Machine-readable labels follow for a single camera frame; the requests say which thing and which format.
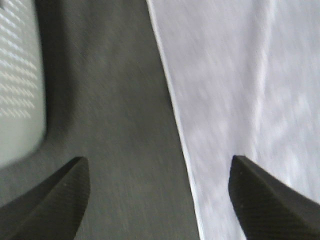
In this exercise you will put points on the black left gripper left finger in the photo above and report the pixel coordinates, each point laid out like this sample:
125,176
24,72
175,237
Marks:
53,210

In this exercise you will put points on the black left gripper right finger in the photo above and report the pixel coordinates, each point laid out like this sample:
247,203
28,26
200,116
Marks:
266,208

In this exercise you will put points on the grey-blue towel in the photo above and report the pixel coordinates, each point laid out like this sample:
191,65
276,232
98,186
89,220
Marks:
244,79

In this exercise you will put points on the grey perforated laundry basket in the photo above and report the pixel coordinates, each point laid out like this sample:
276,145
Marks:
22,83

